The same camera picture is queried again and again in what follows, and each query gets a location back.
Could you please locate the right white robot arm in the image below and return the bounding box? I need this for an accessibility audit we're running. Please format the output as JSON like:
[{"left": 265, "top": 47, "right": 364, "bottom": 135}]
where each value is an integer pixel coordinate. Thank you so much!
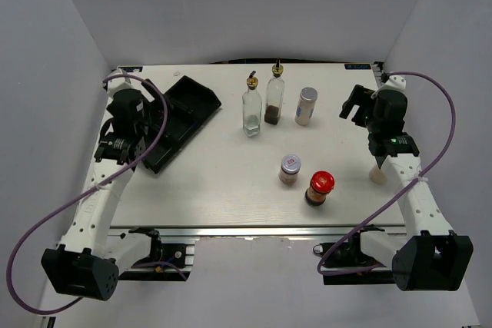
[{"left": 340, "top": 85, "right": 474, "bottom": 291}]

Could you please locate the clear glass oil bottle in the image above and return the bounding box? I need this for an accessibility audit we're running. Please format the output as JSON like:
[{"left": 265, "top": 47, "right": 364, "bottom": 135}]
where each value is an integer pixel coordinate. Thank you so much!
[{"left": 242, "top": 71, "right": 262, "bottom": 137}]

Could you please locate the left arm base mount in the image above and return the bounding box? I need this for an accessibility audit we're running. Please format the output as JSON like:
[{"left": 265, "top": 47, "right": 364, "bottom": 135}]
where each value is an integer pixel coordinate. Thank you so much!
[{"left": 118, "top": 227, "right": 191, "bottom": 282}]

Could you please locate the small jar white label lid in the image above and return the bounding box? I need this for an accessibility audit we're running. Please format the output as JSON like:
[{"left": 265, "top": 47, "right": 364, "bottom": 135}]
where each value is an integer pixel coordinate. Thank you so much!
[{"left": 278, "top": 154, "right": 301, "bottom": 185}]

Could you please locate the white spice jar silver lid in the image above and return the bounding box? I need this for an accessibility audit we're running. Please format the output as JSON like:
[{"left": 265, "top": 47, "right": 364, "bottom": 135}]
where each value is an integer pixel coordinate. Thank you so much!
[{"left": 294, "top": 87, "right": 317, "bottom": 126}]

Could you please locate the glass bottle dark sauce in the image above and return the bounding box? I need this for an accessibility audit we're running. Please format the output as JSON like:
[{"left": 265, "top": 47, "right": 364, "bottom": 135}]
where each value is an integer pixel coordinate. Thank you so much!
[{"left": 264, "top": 59, "right": 285, "bottom": 125}]

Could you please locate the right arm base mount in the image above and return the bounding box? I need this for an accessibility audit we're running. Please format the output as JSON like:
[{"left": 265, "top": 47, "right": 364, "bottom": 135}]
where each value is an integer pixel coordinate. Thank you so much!
[{"left": 323, "top": 233, "right": 394, "bottom": 286}]

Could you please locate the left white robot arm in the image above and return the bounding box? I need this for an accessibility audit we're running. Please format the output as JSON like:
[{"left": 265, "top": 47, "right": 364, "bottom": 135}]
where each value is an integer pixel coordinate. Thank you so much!
[{"left": 42, "top": 88, "right": 166, "bottom": 301}]

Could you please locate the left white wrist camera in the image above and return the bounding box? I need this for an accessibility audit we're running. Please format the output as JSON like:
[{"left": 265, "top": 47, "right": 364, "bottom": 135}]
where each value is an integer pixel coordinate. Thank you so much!
[{"left": 101, "top": 68, "right": 133, "bottom": 96}]

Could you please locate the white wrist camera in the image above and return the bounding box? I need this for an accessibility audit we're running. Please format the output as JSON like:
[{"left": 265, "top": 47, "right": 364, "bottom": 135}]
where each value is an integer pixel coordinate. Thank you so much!
[
  {"left": 378, "top": 73, "right": 406, "bottom": 93},
  {"left": 101, "top": 68, "right": 133, "bottom": 96}
]

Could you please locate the red lid sauce jar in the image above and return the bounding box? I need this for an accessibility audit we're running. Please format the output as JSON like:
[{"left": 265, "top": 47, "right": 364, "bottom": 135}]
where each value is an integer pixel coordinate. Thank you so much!
[{"left": 304, "top": 171, "right": 335, "bottom": 206}]

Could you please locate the black compartment tray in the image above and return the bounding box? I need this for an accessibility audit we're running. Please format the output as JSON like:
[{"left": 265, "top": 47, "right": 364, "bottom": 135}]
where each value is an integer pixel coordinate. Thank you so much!
[{"left": 143, "top": 75, "right": 221, "bottom": 174}]

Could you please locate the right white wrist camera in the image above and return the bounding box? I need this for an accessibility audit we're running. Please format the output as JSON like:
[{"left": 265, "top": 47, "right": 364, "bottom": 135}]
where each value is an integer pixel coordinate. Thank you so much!
[{"left": 378, "top": 73, "right": 406, "bottom": 93}]

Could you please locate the blue table label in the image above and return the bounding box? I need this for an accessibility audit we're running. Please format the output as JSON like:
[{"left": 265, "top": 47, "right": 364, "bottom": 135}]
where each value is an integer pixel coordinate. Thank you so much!
[
  {"left": 344, "top": 63, "right": 372, "bottom": 71},
  {"left": 120, "top": 66, "right": 143, "bottom": 73}
]

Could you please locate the right blue table label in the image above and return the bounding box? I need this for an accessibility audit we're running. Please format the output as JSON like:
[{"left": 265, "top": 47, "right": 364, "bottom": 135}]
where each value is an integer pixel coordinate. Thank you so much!
[{"left": 344, "top": 63, "right": 372, "bottom": 71}]

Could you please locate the left blue table label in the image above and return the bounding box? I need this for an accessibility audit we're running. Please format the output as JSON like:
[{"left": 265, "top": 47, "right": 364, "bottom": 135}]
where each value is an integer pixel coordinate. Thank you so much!
[{"left": 120, "top": 66, "right": 143, "bottom": 73}]

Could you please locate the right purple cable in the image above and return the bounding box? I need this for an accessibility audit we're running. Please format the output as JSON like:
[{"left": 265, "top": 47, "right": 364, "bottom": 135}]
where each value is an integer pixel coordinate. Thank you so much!
[{"left": 317, "top": 71, "right": 457, "bottom": 277}]

